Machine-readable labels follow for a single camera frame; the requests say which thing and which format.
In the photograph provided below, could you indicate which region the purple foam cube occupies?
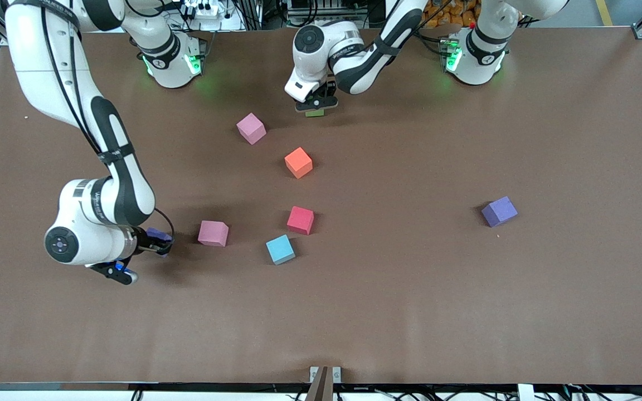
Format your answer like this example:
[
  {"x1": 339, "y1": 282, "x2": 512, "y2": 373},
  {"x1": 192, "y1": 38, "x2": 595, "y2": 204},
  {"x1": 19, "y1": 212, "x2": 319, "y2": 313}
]
[
  {"x1": 481, "y1": 196, "x2": 519, "y2": 228},
  {"x1": 146, "y1": 227, "x2": 174, "y2": 258}
]

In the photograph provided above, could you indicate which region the pink foam cube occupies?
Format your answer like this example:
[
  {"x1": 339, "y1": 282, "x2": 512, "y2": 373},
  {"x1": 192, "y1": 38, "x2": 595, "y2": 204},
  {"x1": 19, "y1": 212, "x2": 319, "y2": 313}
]
[
  {"x1": 236, "y1": 113, "x2": 267, "y2": 145},
  {"x1": 198, "y1": 221, "x2": 229, "y2": 247}
]

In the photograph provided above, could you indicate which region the orange foam cube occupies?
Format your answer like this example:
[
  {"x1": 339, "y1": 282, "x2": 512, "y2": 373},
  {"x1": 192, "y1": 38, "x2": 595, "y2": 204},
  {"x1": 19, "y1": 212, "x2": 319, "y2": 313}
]
[{"x1": 284, "y1": 147, "x2": 314, "y2": 179}]

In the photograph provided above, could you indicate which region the red foam cube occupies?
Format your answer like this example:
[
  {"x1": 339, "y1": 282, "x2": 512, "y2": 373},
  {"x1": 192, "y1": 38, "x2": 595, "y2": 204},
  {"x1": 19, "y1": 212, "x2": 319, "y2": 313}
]
[{"x1": 286, "y1": 206, "x2": 315, "y2": 236}]

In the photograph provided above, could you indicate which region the cyan foam cube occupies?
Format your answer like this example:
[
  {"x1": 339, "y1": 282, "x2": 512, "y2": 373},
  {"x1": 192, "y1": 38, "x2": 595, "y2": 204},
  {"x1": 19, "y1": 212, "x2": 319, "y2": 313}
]
[{"x1": 266, "y1": 234, "x2": 296, "y2": 265}]

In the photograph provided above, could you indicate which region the bag of orange snacks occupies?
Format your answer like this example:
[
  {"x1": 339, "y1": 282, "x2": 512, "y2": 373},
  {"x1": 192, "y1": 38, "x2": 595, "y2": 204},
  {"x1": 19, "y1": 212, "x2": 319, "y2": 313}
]
[{"x1": 422, "y1": 0, "x2": 483, "y2": 30}]

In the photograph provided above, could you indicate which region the brown mounting pole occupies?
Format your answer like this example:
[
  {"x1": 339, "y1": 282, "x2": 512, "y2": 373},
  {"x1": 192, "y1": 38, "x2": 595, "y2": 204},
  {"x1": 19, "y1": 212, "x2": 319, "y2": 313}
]
[{"x1": 305, "y1": 366, "x2": 329, "y2": 401}]

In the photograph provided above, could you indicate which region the metal table edge bracket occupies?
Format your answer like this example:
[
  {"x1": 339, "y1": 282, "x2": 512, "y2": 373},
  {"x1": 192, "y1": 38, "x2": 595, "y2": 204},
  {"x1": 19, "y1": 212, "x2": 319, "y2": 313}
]
[{"x1": 309, "y1": 366, "x2": 342, "y2": 385}]

